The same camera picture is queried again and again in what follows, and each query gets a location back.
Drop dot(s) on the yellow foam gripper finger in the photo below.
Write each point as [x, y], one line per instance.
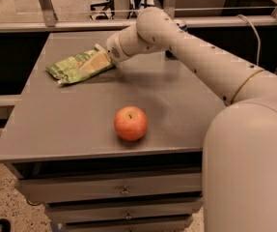
[98, 62]

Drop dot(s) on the green jalapeno chip bag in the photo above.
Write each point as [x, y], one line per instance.
[67, 71]

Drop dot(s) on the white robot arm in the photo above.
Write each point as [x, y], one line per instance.
[240, 147]

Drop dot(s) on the blue Pepsi soda can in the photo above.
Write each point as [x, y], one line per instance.
[182, 25]

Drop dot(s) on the black office chair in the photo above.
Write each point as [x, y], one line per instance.
[102, 9]

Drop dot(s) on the red apple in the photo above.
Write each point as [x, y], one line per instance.
[130, 123]

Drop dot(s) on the grey drawer cabinet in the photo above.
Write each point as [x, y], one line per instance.
[61, 145]

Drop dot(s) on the black shoe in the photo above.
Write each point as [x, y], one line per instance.
[5, 225]

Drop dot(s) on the metal railing frame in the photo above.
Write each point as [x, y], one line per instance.
[69, 15]

